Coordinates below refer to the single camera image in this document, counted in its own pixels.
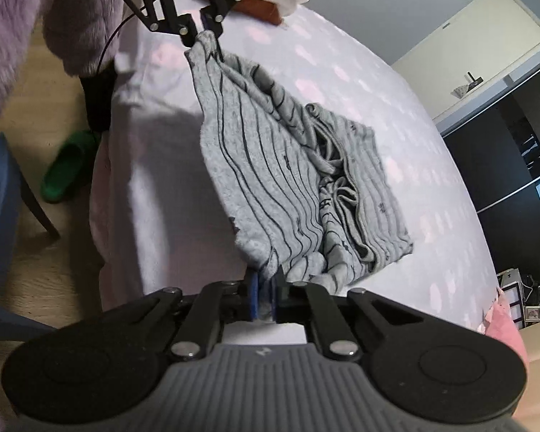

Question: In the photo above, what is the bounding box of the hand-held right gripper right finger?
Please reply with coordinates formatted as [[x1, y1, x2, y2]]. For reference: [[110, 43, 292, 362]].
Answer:
[[272, 265, 426, 363]]

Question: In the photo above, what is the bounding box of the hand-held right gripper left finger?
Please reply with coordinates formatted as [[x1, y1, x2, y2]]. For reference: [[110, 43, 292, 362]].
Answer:
[[105, 271, 262, 363]]

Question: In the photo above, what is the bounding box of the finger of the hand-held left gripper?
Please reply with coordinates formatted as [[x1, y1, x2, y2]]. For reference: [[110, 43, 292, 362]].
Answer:
[[123, 0, 198, 48], [198, 0, 244, 61]]

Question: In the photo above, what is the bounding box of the grey striped bow print garment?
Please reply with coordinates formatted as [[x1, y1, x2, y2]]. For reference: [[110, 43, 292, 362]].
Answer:
[[184, 31, 415, 322]]

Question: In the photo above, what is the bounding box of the rust orange cloth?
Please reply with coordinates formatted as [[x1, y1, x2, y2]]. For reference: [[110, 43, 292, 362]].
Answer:
[[198, 0, 283, 27]]

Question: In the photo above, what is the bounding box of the person's leg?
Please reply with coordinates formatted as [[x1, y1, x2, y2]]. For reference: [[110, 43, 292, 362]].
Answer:
[[80, 60, 118, 135]]

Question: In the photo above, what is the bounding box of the person's purple fuzzy robe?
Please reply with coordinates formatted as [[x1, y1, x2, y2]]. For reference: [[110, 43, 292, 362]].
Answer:
[[0, 0, 46, 432]]

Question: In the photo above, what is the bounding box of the green slipper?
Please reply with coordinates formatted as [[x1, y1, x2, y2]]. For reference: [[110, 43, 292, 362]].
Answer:
[[42, 130, 102, 203]]

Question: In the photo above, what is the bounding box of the light pink pillow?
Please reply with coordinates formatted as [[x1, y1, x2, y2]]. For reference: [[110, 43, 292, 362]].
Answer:
[[477, 285, 500, 334]]

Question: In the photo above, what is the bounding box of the polka dot bed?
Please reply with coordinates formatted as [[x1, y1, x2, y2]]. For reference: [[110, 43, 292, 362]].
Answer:
[[89, 0, 500, 347]]

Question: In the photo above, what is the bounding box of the white nightstand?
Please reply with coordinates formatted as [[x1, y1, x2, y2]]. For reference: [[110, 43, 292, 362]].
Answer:
[[496, 269, 525, 325]]

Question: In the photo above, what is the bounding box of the salmon pink pillow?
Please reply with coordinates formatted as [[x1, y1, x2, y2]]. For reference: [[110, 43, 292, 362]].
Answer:
[[485, 301, 529, 370]]

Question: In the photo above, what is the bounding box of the black bag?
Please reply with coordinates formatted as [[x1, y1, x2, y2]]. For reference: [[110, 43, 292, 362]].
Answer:
[[521, 274, 540, 300]]

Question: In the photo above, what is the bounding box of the black sliding wardrobe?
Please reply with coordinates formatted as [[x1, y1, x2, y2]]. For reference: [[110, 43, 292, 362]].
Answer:
[[441, 54, 540, 307]]

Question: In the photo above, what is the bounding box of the blue chair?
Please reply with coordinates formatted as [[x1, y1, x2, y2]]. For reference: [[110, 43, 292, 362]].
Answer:
[[0, 132, 61, 345]]

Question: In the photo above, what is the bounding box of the white door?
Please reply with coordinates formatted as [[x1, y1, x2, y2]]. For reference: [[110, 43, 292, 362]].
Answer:
[[389, 0, 540, 122]]

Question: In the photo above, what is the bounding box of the black cable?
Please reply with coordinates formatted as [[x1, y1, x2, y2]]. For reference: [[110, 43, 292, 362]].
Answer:
[[94, 6, 138, 75]]

